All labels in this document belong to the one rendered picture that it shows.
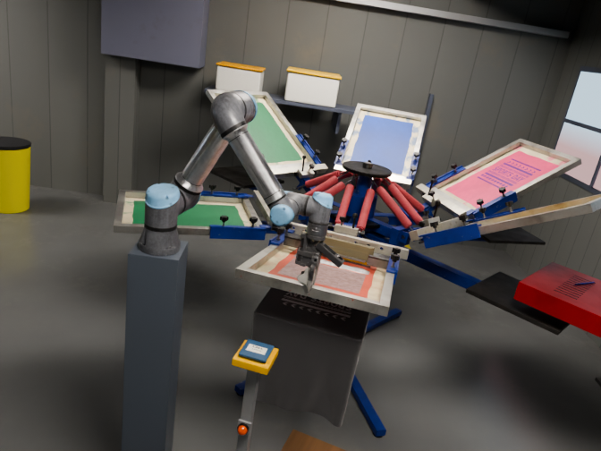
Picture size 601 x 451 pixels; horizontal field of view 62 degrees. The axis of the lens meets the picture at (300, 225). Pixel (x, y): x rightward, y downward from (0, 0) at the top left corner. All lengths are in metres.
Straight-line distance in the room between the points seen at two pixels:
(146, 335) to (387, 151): 2.60
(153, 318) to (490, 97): 4.70
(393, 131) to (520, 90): 2.15
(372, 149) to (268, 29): 2.05
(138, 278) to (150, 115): 4.01
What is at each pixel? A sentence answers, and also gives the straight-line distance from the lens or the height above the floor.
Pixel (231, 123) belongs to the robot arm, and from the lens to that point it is 1.67.
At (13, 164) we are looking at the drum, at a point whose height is 0.50.
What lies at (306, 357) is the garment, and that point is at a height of 0.81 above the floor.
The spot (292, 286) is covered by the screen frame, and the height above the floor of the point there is 1.15.
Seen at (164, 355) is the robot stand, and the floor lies 0.79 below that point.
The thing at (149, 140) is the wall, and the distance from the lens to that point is 5.86.
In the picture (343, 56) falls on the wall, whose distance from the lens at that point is 5.56.
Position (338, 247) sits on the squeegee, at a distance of 2.41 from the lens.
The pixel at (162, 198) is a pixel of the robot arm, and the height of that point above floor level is 1.41.
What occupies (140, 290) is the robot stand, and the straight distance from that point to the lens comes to 1.95.
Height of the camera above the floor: 2.00
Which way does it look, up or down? 20 degrees down
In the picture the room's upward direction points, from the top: 9 degrees clockwise
